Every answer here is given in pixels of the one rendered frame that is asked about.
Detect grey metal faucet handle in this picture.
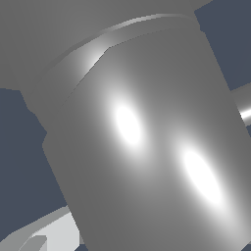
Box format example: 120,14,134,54
229,82,251,127

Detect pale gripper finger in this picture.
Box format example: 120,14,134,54
0,205,82,251

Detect grey metal faucet body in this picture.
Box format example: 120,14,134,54
0,0,251,251

